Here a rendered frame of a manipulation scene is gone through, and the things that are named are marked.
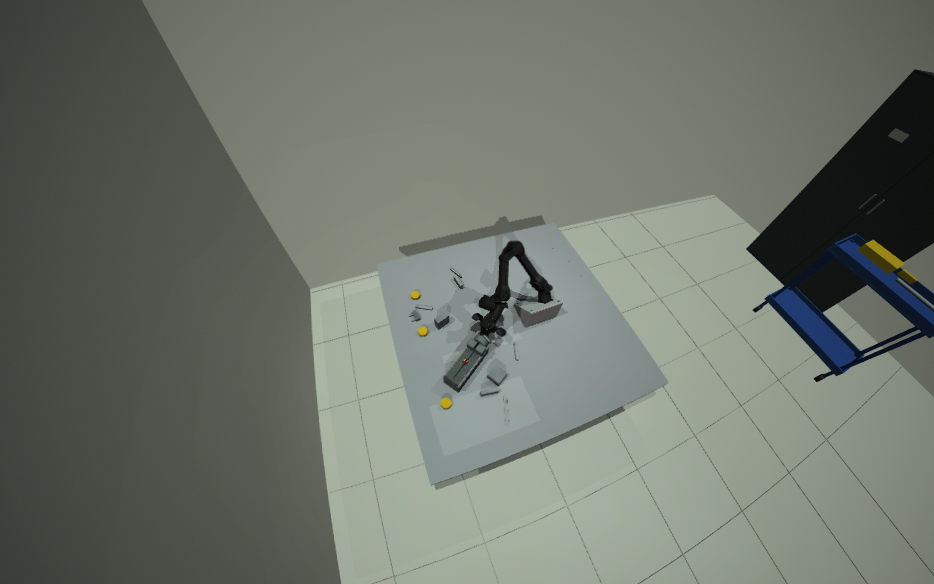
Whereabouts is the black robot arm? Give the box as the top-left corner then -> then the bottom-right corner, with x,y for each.
478,241 -> 554,329

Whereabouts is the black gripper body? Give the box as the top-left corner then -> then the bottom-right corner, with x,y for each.
472,311 -> 507,337

